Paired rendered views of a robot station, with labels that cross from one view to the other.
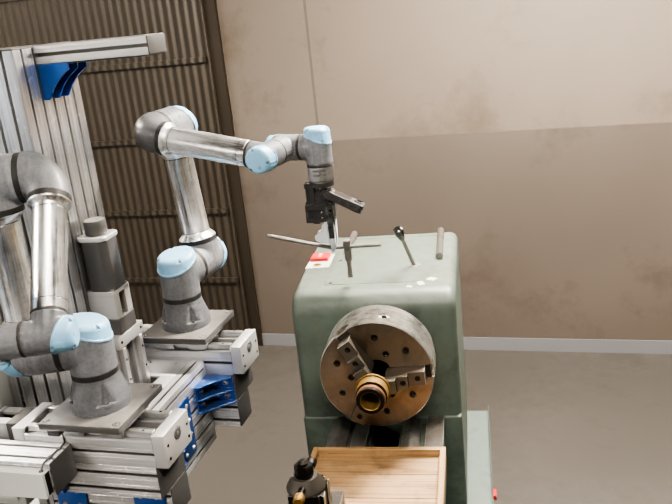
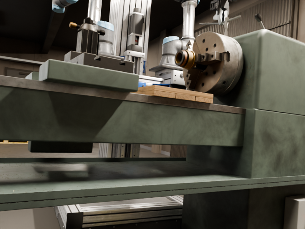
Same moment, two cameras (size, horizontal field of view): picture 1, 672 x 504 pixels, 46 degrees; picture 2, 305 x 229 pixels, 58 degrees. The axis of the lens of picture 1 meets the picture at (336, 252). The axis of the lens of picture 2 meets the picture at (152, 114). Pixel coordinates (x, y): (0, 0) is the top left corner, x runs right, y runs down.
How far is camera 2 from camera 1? 1.81 m
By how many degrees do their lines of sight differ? 51
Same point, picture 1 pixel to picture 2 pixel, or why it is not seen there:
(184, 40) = not seen: hidden behind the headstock
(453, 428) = (249, 116)
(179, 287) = (165, 47)
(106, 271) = (133, 25)
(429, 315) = (247, 42)
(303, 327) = not seen: hidden behind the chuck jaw
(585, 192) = not seen: outside the picture
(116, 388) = (103, 47)
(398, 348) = (212, 44)
